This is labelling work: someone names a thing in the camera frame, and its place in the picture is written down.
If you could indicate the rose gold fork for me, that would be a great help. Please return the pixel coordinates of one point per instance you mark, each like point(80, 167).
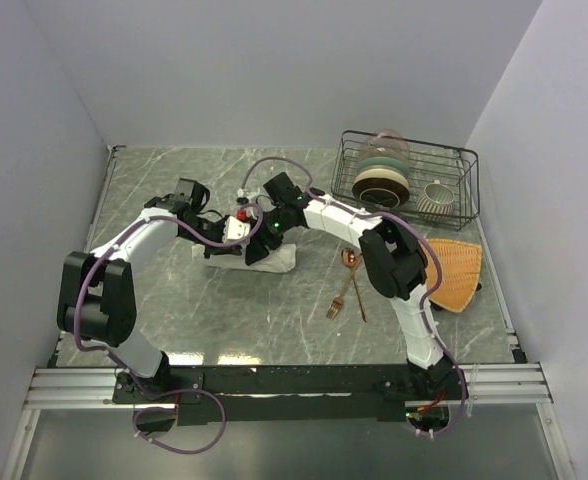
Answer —
point(338, 301)

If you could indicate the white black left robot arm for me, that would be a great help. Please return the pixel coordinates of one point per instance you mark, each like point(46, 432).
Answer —
point(97, 295)

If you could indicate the rose gold spoon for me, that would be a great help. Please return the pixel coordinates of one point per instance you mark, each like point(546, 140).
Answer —
point(356, 285)

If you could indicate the dark brown glossy bowl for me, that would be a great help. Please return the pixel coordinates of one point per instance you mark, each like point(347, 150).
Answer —
point(384, 192)

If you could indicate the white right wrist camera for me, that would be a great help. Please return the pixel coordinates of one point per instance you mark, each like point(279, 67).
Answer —
point(247, 195)

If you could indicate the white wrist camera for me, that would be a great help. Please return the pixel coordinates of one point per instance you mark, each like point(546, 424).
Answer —
point(237, 228)
point(247, 195)

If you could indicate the teal green plate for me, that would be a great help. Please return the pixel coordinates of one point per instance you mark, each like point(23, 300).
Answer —
point(384, 162)

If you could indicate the white cloth napkin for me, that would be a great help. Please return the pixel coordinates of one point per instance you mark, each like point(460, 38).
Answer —
point(278, 261)

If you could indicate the woven bamboo tray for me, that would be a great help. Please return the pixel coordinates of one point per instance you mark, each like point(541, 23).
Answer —
point(461, 264)

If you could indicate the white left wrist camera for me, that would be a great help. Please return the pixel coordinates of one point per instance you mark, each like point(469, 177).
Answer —
point(237, 228)

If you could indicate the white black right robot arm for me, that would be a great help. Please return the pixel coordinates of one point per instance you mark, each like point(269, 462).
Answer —
point(399, 263)

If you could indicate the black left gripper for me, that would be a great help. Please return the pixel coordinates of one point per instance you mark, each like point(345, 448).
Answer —
point(220, 250)

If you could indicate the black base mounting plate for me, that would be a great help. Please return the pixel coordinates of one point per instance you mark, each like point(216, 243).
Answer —
point(199, 395)

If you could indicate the cream white plate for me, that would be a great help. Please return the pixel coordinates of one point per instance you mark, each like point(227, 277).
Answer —
point(382, 173)

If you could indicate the grey ribbed cup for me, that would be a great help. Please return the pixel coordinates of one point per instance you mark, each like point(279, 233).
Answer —
point(435, 202)

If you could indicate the aluminium frame rail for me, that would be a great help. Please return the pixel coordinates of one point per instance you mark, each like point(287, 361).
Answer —
point(86, 388)

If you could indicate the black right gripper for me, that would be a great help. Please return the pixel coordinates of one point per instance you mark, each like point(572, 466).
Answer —
point(262, 245)

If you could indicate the dark wire dish rack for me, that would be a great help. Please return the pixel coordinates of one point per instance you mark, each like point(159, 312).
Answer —
point(454, 167)

